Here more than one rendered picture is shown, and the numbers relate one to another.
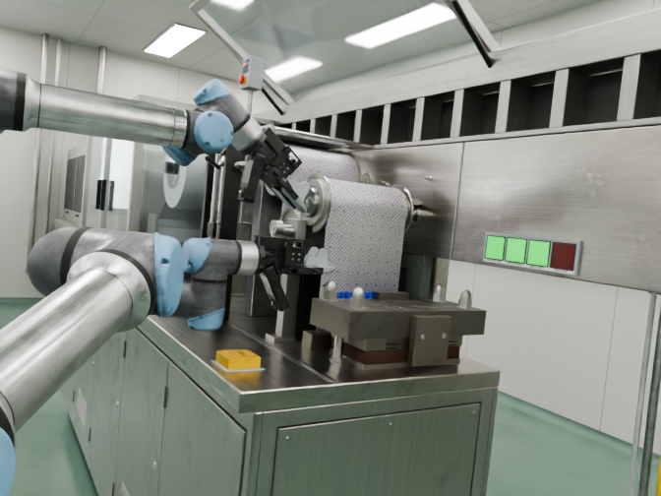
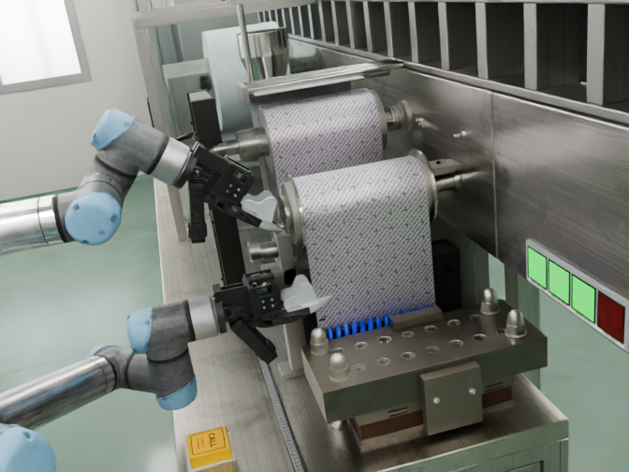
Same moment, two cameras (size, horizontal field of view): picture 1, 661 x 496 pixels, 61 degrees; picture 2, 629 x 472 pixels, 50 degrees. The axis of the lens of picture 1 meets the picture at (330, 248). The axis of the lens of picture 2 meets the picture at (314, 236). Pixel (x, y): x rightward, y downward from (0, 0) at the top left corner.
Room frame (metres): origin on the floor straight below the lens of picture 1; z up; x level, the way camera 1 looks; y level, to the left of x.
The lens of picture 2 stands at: (0.28, -0.41, 1.65)
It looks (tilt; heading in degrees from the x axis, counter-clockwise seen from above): 21 degrees down; 21
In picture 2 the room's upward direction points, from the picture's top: 8 degrees counter-clockwise
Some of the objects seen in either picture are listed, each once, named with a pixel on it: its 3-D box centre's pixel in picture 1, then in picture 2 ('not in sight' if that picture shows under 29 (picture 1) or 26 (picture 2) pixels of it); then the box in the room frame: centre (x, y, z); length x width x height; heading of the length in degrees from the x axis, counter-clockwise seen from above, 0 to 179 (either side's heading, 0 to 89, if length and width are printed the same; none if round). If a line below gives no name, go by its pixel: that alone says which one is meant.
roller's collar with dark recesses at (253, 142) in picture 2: not in sight; (252, 143); (1.58, 0.20, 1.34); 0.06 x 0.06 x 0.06; 32
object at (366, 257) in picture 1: (363, 263); (373, 278); (1.40, -0.09, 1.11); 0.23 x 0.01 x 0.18; 122
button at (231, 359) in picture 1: (237, 359); (209, 447); (1.12, 0.16, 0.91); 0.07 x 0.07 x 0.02; 32
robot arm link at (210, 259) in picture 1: (210, 257); (161, 329); (1.19, 0.25, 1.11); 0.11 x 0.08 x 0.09; 122
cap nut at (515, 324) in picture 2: (465, 298); (515, 321); (1.36, -0.34, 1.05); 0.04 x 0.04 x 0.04
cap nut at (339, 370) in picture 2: (357, 297); (338, 364); (1.19, -0.07, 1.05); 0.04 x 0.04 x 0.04
